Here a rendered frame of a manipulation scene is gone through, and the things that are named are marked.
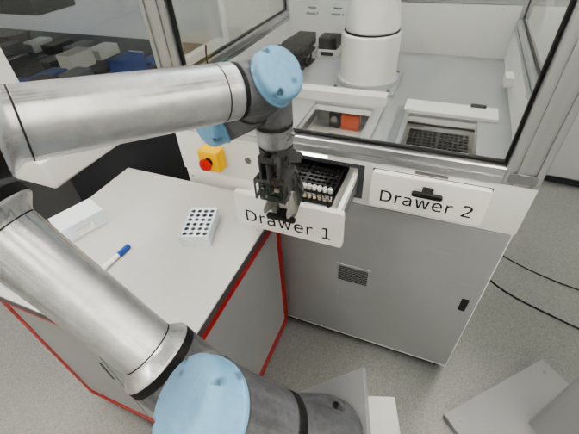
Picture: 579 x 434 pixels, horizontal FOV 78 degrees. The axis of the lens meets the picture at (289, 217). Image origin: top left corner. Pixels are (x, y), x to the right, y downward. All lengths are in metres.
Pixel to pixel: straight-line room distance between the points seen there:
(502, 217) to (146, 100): 0.88
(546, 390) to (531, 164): 1.05
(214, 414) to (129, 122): 0.32
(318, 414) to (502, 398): 1.26
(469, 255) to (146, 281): 0.89
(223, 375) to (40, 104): 0.33
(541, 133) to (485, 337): 1.13
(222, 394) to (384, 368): 1.28
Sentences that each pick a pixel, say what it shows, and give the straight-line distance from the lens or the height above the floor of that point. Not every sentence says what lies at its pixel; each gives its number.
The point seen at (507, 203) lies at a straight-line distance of 1.03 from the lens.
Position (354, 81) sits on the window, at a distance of 0.92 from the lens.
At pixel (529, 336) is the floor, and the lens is 1.95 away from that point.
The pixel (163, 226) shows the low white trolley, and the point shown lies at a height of 0.76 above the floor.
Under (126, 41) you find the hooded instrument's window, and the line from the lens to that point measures 1.59.
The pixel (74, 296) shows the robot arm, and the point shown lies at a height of 1.13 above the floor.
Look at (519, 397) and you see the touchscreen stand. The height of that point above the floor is 0.04.
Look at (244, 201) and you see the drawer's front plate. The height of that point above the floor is 0.90.
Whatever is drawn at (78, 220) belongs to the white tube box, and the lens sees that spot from 1.20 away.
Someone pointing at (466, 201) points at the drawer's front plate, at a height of 0.89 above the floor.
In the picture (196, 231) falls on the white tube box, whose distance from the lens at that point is 1.04.
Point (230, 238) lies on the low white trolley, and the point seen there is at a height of 0.76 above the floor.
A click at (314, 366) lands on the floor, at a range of 1.64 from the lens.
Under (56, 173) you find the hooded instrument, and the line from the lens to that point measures 1.39.
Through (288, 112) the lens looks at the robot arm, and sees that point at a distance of 0.69.
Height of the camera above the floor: 1.48
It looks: 42 degrees down
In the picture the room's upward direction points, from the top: 4 degrees counter-clockwise
